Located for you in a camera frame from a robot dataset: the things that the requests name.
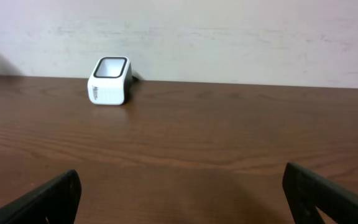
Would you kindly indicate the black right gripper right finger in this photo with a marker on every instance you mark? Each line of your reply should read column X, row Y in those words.
column 308, row 192

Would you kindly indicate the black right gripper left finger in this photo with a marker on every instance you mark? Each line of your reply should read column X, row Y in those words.
column 56, row 201

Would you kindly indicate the white barcode scanner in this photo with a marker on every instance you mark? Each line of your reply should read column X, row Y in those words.
column 110, row 81

